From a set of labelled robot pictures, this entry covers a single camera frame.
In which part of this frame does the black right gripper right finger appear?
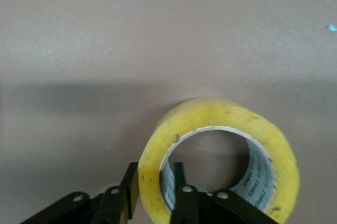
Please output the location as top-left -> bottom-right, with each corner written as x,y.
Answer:
170,162 -> 281,224

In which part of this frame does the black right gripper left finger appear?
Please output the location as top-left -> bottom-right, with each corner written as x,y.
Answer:
19,162 -> 139,224

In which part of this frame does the yellow packing tape roll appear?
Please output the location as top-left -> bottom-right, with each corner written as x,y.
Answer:
137,96 -> 301,224

